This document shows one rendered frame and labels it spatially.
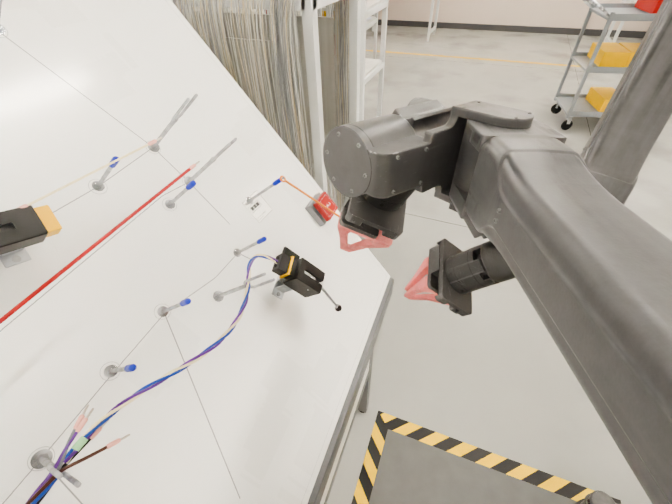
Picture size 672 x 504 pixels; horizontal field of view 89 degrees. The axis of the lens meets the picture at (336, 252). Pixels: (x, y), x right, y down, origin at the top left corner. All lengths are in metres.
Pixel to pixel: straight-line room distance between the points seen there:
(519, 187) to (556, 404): 1.73
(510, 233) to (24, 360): 0.49
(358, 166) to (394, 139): 0.04
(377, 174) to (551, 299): 0.14
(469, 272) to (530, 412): 1.40
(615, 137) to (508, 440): 1.44
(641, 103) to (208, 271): 0.59
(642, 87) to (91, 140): 0.67
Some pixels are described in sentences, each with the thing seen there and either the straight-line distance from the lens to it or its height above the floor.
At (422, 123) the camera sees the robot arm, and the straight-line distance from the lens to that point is 0.31.
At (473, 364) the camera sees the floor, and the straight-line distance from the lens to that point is 1.87.
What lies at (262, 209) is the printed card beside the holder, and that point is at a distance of 0.69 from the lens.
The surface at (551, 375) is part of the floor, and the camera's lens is 1.99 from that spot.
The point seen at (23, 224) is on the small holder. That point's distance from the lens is 0.47.
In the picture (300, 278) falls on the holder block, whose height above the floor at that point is 1.14.
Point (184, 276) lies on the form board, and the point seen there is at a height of 1.18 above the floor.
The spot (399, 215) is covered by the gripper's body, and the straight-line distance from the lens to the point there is 0.39.
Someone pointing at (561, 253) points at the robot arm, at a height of 1.45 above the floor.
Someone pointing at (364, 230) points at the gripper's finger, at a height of 1.31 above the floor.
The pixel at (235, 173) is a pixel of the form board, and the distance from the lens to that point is 0.69.
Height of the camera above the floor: 1.56
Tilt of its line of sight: 44 degrees down
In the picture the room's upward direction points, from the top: 2 degrees counter-clockwise
